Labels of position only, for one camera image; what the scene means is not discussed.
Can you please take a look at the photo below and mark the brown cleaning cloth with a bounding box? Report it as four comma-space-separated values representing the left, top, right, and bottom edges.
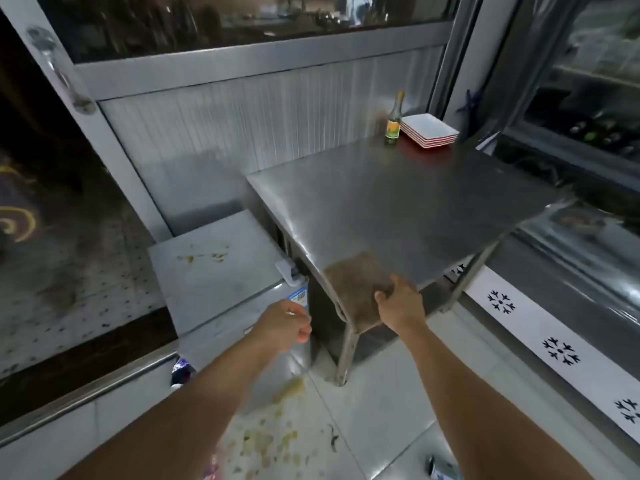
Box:
323, 250, 416, 331

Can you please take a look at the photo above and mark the person's left hand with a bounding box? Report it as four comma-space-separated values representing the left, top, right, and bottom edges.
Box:
252, 299, 313, 354

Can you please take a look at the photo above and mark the metal door handle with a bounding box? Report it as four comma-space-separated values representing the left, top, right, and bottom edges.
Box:
27, 25, 96, 115

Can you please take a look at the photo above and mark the green glass bottle yellow label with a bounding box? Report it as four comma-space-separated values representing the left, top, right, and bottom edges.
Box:
383, 90, 407, 145

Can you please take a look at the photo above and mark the person's right forearm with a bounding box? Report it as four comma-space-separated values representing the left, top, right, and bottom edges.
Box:
397, 322, 596, 480

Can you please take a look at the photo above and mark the stainless steel table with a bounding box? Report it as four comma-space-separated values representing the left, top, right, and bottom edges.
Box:
245, 132, 576, 388

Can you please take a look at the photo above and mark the stack of white red plates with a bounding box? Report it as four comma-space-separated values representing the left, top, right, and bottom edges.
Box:
399, 113, 460, 149

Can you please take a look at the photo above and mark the person's right hand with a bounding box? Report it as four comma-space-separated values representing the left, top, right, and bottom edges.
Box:
375, 274, 429, 337

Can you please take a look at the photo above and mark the small silver fridge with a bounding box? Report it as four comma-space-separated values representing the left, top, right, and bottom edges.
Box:
147, 209, 313, 415

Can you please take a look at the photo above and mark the person's left forearm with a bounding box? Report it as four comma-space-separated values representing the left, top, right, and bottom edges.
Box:
59, 319, 291, 480

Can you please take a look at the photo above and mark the glass display freezer snowflake print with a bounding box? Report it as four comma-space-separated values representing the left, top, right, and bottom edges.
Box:
452, 0, 640, 465

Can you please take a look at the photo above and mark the grey curtain yellow swirl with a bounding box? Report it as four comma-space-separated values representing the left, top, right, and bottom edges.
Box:
0, 144, 41, 251

